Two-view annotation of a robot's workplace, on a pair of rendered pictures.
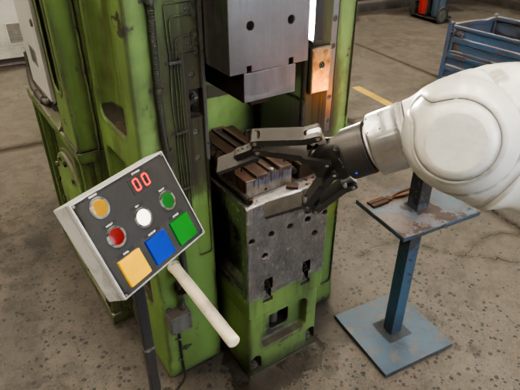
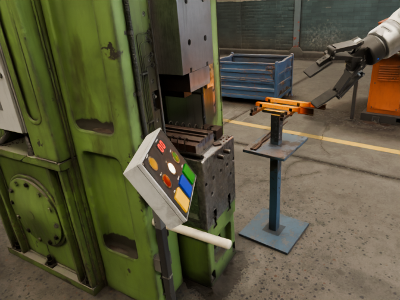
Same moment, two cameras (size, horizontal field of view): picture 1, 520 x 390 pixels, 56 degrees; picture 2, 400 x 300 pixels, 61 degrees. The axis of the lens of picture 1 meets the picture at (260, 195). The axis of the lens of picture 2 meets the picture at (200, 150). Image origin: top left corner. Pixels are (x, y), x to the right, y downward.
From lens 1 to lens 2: 0.70 m
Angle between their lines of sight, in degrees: 22
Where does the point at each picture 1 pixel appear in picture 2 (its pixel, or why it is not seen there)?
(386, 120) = (390, 27)
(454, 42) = not seen: hidden behind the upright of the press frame
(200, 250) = not seen: hidden behind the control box
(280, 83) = (204, 78)
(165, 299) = (152, 247)
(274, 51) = (200, 58)
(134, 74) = (125, 83)
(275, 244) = (216, 184)
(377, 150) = (390, 41)
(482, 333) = (318, 213)
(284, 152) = (343, 55)
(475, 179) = not seen: outside the picture
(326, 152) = (361, 52)
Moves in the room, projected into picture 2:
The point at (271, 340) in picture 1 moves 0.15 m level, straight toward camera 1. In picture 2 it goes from (217, 256) to (228, 272)
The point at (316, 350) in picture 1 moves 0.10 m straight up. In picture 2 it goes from (240, 256) to (240, 246)
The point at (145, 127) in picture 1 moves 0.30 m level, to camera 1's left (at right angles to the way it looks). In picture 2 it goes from (133, 119) to (65, 134)
